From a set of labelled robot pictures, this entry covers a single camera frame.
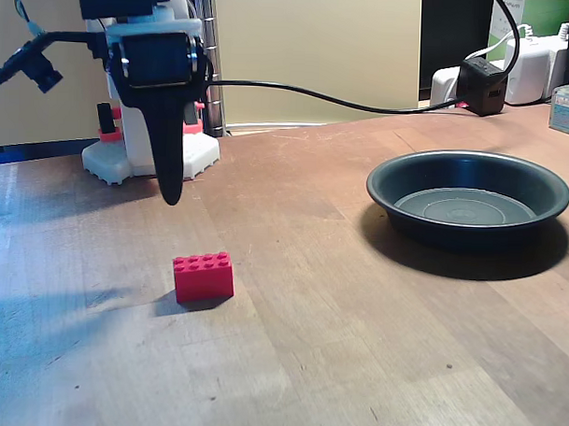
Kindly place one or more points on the black gripper camera on mount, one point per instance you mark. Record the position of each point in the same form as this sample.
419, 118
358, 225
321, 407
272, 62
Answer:
30, 66

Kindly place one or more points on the white charger block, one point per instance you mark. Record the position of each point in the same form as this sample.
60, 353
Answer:
530, 72

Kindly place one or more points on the chrome metal pole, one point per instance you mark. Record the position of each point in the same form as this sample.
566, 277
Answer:
215, 56

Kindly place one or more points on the red lego block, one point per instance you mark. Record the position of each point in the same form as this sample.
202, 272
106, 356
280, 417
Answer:
202, 280

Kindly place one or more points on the green and white box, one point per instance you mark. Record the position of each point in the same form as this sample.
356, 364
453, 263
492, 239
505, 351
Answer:
544, 14

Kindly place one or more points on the dark round metal bin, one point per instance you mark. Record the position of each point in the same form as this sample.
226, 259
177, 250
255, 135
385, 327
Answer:
467, 214

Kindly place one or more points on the white power strip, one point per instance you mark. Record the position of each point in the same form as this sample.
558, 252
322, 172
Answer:
443, 85

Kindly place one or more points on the red table clamp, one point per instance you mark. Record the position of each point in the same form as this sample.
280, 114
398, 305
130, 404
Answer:
192, 121
107, 129

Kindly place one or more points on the black cube power adapter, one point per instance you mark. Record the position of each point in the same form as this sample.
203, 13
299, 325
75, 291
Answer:
483, 86

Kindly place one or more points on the black panel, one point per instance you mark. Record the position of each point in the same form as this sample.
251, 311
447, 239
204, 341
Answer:
452, 32

